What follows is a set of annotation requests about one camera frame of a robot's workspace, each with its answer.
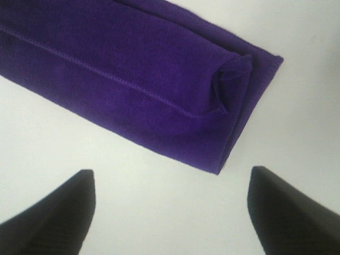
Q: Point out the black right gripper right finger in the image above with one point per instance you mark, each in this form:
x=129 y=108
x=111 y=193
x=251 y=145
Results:
x=287 y=221

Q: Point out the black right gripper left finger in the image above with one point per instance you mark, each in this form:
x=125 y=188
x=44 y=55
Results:
x=57 y=224

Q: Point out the purple towel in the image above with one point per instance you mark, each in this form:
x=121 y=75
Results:
x=150 y=71

